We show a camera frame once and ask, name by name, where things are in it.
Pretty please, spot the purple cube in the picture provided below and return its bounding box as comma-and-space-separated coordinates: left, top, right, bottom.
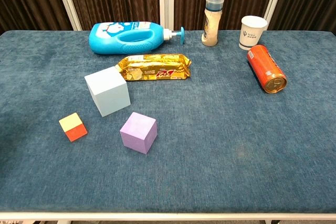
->
119, 111, 158, 155

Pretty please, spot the small orange and yellow cube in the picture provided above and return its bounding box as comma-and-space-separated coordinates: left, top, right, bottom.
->
58, 112, 88, 143

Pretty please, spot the gold cracker packet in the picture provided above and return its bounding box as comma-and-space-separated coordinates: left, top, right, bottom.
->
115, 54, 192, 81

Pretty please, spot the blue table cloth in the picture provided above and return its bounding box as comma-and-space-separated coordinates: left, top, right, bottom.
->
0, 29, 336, 214

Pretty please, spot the large white cube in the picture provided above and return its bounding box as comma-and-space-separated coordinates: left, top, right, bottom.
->
84, 66, 131, 118

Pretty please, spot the seasoning bottle with blue cap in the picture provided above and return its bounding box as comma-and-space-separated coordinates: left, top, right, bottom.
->
201, 0, 226, 47

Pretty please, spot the blue detergent pump bottle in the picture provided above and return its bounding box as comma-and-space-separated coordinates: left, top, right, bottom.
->
88, 21, 185, 55

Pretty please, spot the orange drink can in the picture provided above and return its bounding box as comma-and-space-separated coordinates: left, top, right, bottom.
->
246, 44, 288, 94

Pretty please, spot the white paper cup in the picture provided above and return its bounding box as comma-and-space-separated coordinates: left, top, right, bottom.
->
238, 15, 268, 51

